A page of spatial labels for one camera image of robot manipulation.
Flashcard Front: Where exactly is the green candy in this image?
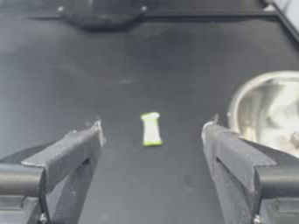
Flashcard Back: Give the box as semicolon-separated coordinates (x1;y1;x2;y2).
139;111;165;147

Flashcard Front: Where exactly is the steel bowl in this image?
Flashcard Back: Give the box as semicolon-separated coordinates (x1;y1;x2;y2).
227;70;299;158

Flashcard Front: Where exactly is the black metal frame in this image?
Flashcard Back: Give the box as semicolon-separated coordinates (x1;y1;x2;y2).
0;0;299;43

